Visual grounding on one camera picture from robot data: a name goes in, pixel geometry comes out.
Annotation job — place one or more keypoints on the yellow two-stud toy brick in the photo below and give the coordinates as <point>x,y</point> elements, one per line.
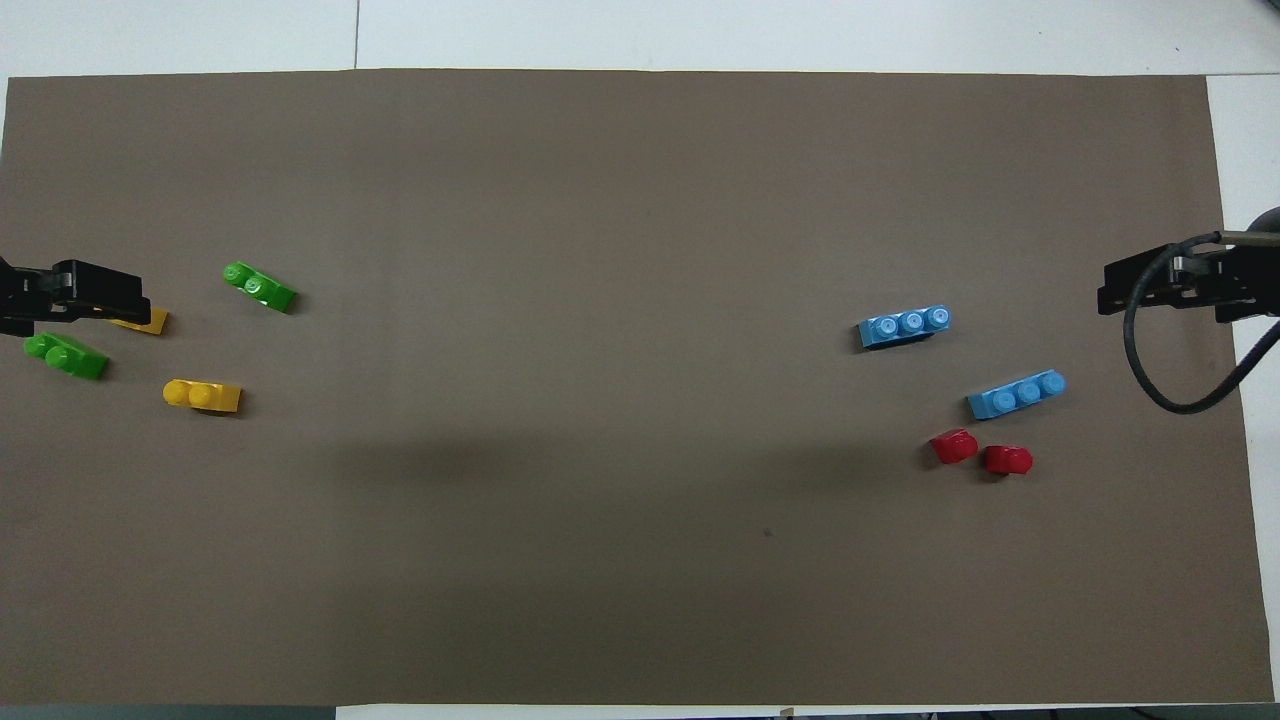
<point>150,322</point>
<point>203,396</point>

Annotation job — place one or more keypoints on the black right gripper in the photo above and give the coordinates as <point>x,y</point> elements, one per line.
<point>1248,290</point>

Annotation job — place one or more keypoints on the green two-stud toy brick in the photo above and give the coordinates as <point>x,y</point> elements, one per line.
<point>262,288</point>
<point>68,357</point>

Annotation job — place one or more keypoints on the red one-stud toy brick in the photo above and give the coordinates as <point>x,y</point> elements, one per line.
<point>1008,460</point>
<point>954,447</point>

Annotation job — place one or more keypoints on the blue three-stud toy brick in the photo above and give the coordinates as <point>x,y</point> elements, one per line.
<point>905,327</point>
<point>1015,395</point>

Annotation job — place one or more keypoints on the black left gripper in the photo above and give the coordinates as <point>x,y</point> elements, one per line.
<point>22,295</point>

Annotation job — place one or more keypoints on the brown table mat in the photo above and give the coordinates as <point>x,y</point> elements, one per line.
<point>640,250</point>

